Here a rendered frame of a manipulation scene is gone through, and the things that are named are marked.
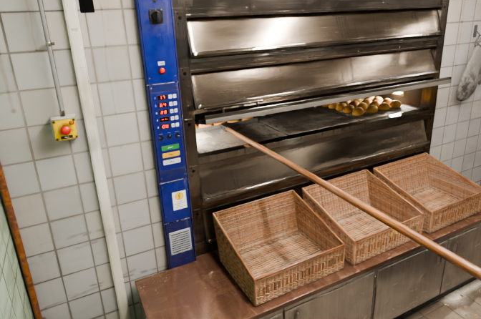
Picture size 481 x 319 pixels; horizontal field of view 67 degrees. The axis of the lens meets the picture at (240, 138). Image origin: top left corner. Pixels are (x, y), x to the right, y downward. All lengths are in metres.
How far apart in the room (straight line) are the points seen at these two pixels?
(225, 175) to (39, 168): 0.92
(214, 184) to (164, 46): 0.79
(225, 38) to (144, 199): 0.92
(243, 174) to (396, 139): 1.23
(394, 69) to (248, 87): 1.09
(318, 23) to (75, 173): 1.51
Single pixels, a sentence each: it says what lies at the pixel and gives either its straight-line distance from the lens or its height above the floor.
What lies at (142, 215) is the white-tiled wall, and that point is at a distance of 1.99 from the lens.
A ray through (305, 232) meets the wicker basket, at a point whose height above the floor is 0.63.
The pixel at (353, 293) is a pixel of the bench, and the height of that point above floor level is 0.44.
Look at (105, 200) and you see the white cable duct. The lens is 1.90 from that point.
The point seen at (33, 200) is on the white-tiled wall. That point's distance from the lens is 1.90.
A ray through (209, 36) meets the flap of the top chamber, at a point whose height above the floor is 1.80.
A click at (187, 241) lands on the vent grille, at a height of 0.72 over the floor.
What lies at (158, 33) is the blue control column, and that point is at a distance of 1.76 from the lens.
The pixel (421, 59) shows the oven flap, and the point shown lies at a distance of 2.86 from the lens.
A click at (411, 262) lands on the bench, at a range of 2.47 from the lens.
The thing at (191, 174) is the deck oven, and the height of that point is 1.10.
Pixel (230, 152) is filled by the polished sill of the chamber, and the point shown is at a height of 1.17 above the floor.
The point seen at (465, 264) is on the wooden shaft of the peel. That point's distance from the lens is 1.25.
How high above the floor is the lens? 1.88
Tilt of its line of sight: 18 degrees down
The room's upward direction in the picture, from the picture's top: 2 degrees counter-clockwise
